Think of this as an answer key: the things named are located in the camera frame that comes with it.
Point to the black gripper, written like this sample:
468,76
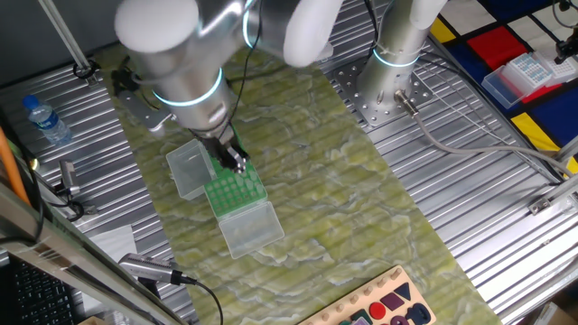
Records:
219,149

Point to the green rack pipette tip box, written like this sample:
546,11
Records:
187,169
253,230

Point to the green marble pattern mat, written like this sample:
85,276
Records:
316,180

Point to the white power strip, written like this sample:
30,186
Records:
326,52

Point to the black tool at right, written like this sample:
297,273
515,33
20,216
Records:
68,176

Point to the wooden shape puzzle board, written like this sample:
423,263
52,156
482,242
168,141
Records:
372,298

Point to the clear water bottle blue cap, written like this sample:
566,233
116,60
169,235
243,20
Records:
47,122

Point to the teal puzzle piece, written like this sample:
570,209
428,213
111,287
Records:
360,316

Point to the lilac puzzle piece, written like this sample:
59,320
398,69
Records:
361,322

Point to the red circle puzzle piece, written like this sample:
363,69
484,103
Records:
377,310

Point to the purple square puzzle piece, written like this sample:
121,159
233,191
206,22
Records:
392,301

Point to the navy triangle puzzle piece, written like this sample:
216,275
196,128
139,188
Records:
404,290

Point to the slim aluminium pole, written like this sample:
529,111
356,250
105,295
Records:
64,36

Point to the orange tube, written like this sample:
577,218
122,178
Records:
11,167

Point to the purple rounded puzzle piece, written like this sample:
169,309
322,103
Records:
399,321

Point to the navy rounded puzzle piece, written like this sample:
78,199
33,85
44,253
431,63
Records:
407,313

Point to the black keyboard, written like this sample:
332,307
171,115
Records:
36,298

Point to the red blue yellow cloth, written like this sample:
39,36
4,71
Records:
496,49

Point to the small white rack tip box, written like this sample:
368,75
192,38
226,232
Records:
528,70
562,70

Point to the aluminium extrusion bar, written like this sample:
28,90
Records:
560,192
570,151

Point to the dark robot end tool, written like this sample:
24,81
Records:
566,49

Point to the brown cardboard box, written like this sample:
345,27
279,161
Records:
560,316

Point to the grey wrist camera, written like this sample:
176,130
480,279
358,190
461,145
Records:
146,113

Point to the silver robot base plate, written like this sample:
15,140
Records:
361,115

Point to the silver depth camera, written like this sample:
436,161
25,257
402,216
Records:
144,267

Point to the grey aluminium frame rail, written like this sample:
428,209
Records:
45,239

